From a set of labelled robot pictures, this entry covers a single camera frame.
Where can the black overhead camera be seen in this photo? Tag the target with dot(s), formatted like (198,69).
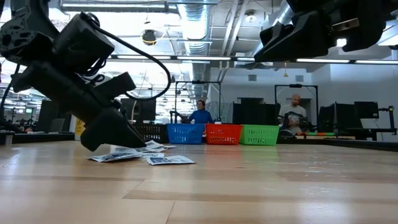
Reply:
(149,37)

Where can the black background robot arm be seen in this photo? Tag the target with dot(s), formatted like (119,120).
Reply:
(175,116)
(297,119)

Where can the silver ventilation duct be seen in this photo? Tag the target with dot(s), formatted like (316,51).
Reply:
(194,18)

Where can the silver slanted duct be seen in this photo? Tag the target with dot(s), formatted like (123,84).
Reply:
(280,15)

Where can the white wipes canister yellow stripe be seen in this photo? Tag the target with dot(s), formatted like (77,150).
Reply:
(79,127)

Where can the black ceiling speaker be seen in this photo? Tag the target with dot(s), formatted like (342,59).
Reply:
(171,78)

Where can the small yellow hanging pendant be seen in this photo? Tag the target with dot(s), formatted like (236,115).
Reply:
(285,74)

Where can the black aluminium table frame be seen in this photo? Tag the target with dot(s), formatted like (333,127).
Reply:
(43,138)

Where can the grey wall vent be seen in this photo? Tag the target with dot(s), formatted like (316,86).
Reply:
(299,78)
(252,77)

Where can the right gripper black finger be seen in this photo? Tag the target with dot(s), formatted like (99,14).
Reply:
(298,40)
(273,31)

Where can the black computer monitor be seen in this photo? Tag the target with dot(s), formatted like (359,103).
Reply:
(146,109)

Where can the grey box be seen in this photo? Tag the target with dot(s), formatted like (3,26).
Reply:
(6,138)

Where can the black partition panel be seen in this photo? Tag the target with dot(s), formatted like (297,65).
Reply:
(248,112)

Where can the black background table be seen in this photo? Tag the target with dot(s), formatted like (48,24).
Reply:
(367,132)

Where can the ceiling light strip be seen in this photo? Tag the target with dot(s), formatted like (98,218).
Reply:
(202,58)
(323,61)

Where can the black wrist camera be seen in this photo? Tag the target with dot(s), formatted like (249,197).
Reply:
(311,4)
(118,84)

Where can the black cabinet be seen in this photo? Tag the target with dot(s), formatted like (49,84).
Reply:
(49,115)

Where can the red plastic bin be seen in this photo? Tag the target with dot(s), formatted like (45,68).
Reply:
(222,133)

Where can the black camera stand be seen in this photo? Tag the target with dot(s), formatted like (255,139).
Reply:
(391,119)

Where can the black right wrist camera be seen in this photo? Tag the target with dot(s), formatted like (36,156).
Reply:
(311,4)

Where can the grey chair back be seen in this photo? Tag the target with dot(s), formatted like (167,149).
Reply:
(57,125)

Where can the green plastic bin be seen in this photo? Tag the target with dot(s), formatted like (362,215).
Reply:
(259,135)

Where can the orange green striped bar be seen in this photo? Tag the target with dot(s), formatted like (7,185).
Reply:
(314,133)

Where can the person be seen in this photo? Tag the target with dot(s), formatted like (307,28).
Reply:
(202,117)
(293,109)

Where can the small black monitor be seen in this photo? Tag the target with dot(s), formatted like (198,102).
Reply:
(367,109)

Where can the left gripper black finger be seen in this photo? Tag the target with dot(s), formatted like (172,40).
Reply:
(121,132)

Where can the blue plastic bin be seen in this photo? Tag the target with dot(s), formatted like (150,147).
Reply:
(185,133)

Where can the black plastic bin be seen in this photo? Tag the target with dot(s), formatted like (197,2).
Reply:
(155,132)

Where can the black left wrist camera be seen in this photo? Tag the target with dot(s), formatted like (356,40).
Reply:
(118,84)

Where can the black panel screen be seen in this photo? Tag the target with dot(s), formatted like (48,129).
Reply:
(339,119)

